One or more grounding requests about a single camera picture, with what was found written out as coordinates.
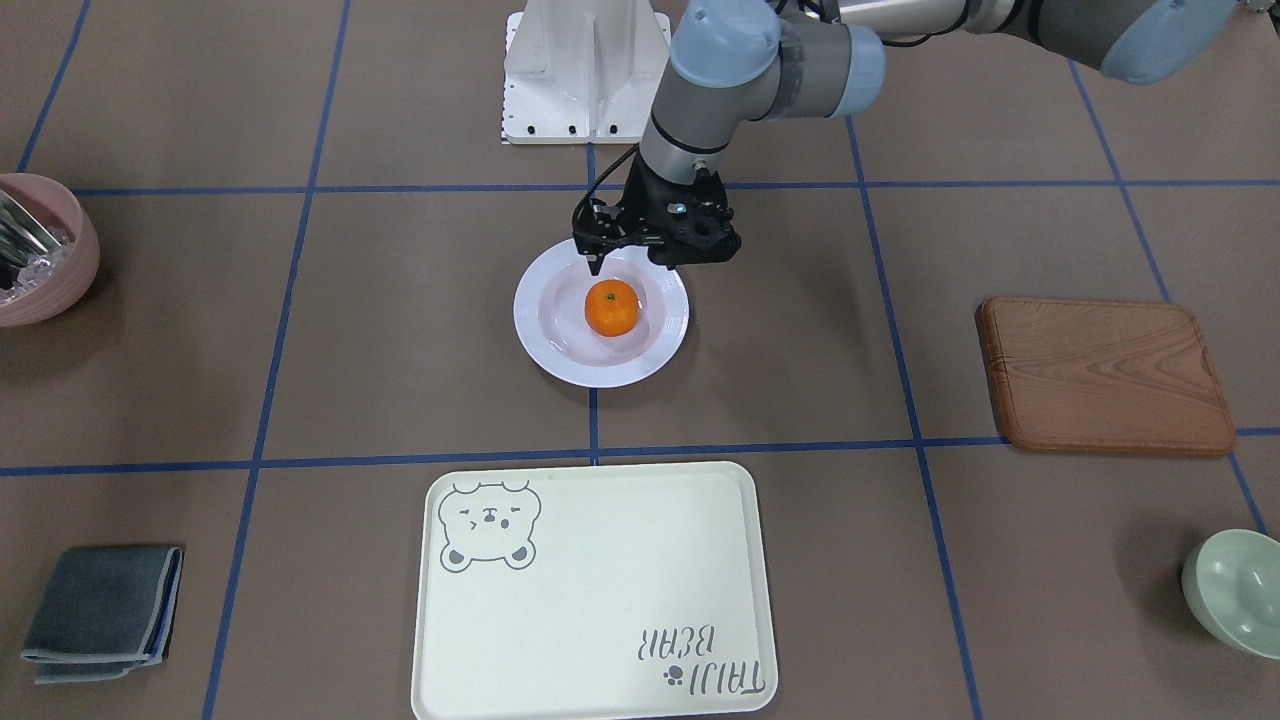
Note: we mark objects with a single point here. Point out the orange mandarin fruit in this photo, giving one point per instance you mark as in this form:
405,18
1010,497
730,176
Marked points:
611,308

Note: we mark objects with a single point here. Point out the folded grey cloth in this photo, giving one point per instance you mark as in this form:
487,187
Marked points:
105,612

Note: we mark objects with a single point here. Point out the metal scoop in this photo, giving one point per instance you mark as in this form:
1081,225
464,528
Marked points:
28,247

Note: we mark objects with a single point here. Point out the brown wooden tray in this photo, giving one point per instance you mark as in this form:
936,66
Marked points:
1076,376

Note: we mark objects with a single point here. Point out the white round plate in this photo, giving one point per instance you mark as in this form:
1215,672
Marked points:
550,317

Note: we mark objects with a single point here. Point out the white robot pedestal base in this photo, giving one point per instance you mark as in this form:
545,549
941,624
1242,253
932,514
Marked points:
582,71

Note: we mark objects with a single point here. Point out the light green bowl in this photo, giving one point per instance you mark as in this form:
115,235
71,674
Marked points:
1230,582

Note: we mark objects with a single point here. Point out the pink bowl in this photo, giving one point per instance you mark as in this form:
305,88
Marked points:
72,274

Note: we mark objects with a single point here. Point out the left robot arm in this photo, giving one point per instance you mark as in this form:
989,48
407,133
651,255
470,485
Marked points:
732,62

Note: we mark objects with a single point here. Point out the cream bear print tray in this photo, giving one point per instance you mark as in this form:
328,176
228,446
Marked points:
609,592

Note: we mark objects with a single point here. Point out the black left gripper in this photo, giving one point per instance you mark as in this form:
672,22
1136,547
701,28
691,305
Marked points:
641,202

